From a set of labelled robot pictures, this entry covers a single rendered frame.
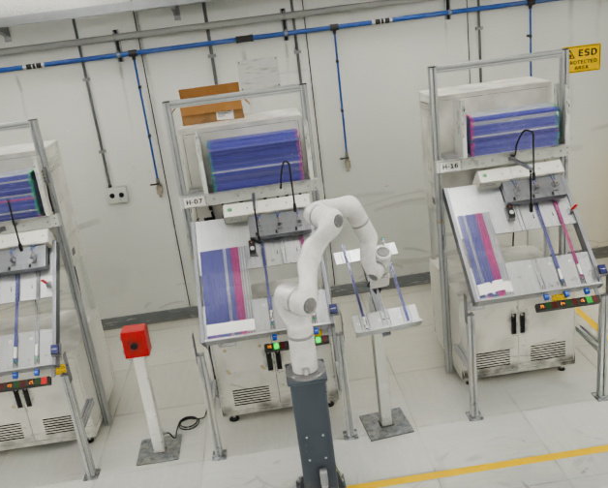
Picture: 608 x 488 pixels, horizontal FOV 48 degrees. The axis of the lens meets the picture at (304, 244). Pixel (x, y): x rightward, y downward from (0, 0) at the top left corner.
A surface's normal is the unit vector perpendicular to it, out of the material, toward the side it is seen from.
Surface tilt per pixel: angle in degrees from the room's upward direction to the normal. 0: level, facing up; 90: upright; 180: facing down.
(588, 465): 0
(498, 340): 90
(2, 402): 90
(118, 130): 90
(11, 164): 90
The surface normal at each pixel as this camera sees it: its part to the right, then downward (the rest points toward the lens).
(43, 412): 0.08, 0.32
